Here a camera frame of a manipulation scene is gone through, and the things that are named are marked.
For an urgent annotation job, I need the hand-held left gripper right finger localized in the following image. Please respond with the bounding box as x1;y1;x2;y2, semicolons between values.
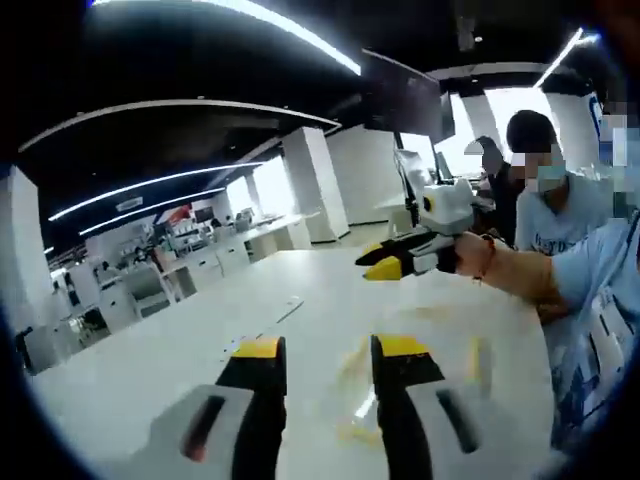
369;333;531;480

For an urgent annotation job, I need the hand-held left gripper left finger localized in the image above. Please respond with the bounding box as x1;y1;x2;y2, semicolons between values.
130;335;289;480

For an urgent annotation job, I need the yellow plastic latch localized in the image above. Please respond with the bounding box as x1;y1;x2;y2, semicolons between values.
337;428;384;448

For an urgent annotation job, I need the clear plastic bag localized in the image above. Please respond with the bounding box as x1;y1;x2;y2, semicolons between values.
334;307;504;451

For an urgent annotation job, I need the person's right hand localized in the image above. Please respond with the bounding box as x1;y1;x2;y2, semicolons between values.
453;231;502;287

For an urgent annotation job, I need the white square pillar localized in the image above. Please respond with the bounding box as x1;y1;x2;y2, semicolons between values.
0;164;57;329
281;125;352;247

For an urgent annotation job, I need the hanging dark screen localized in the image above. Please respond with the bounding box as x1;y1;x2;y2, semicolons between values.
360;48;455;137

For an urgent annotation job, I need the row of white office desks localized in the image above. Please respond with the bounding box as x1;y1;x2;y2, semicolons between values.
49;208;322;352

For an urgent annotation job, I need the white ceiling light strip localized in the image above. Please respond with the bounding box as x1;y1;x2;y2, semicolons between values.
93;0;365;77
538;26;587;90
77;186;227;237
47;161;265;222

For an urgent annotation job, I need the small black stand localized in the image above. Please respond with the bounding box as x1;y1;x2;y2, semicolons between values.
14;326;38;376

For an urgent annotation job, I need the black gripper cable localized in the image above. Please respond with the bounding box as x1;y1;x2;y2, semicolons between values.
393;132;421;227

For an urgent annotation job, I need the red string bracelet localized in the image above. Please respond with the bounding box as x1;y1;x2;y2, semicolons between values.
472;233;498;288

